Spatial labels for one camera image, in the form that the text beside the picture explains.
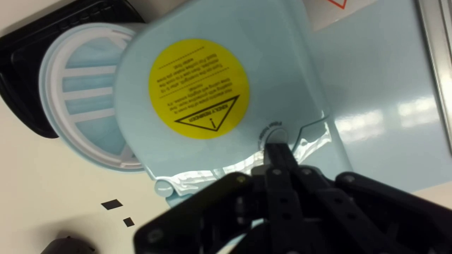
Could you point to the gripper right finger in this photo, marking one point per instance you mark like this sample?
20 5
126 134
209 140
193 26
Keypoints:
381 211

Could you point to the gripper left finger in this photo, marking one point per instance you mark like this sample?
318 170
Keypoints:
212 208

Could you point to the light blue lid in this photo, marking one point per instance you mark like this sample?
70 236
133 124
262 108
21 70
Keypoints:
275 70

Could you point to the light blue toaster oven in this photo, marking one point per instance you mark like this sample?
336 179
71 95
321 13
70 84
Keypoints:
381 77

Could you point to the black tape square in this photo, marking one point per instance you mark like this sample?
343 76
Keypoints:
129 222
112 204

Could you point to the dark rounded object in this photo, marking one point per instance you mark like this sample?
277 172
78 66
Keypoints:
67 247

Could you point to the light blue round slotted tray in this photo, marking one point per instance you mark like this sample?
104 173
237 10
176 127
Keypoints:
88 95

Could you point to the black plastic tray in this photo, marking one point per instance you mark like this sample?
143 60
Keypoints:
24 60

